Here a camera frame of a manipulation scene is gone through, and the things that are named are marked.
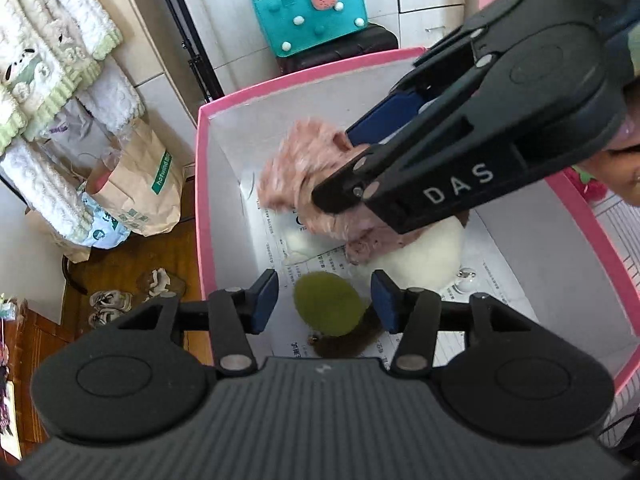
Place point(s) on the pink storage box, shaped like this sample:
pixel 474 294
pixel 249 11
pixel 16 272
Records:
pixel 204 220

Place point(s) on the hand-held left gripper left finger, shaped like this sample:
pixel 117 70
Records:
pixel 265 300

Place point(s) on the brown paper bag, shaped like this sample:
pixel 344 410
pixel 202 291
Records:
pixel 75 252
pixel 145 185

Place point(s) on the green round plush toy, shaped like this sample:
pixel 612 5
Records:
pixel 325 305

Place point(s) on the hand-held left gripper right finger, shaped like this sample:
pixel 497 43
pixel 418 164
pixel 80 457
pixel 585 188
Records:
pixel 385 305

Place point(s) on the blue white plastic bag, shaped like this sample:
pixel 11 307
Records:
pixel 107 232

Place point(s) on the red strawberry plush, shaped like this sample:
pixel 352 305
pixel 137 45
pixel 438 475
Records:
pixel 587 185

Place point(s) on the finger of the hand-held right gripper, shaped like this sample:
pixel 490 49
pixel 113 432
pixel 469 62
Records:
pixel 385 115
pixel 450 170

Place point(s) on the white fluffy pants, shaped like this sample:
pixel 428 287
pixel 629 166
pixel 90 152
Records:
pixel 40 185

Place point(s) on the printed paper sheet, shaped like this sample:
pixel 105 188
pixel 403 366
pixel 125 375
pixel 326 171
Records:
pixel 500 260

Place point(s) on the light wooden cabinet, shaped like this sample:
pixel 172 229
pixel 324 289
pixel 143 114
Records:
pixel 150 35

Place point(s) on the person's right hand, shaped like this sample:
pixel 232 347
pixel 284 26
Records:
pixel 627 172

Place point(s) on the pink fluffy plush toy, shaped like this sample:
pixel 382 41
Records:
pixel 300 170

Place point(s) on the teal felt handbag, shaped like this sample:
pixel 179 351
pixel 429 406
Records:
pixel 280 10

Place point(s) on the white brown plush toy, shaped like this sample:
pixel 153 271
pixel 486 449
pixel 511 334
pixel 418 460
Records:
pixel 425 255

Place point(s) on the black suitcase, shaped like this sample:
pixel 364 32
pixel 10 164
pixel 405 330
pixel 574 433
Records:
pixel 370 42

